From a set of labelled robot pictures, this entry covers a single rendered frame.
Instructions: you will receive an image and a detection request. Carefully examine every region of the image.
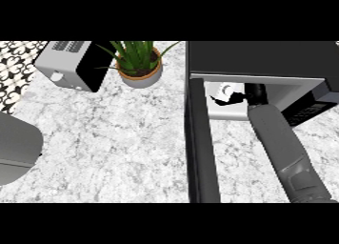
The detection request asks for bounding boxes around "dark grey microwave door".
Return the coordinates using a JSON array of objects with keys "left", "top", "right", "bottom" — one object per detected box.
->
[{"left": 182, "top": 77, "right": 222, "bottom": 204}]

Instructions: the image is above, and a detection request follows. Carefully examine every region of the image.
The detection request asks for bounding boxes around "silver toaster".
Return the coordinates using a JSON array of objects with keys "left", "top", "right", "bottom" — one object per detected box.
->
[{"left": 33, "top": 40, "right": 117, "bottom": 93}]

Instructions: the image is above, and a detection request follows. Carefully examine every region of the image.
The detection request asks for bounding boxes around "black microwave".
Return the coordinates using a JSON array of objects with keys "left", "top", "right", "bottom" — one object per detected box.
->
[{"left": 185, "top": 40, "right": 339, "bottom": 128}]

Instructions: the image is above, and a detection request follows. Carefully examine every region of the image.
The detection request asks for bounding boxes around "green potted plant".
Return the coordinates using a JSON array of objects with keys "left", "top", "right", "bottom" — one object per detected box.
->
[{"left": 95, "top": 40, "right": 181, "bottom": 90}]

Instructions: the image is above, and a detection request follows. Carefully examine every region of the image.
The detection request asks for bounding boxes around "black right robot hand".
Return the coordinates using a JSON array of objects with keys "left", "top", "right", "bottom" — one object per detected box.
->
[{"left": 209, "top": 82, "right": 269, "bottom": 108}]

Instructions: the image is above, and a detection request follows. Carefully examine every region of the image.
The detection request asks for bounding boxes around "white milk carton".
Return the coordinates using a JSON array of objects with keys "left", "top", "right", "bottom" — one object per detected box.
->
[{"left": 214, "top": 82, "right": 245, "bottom": 100}]

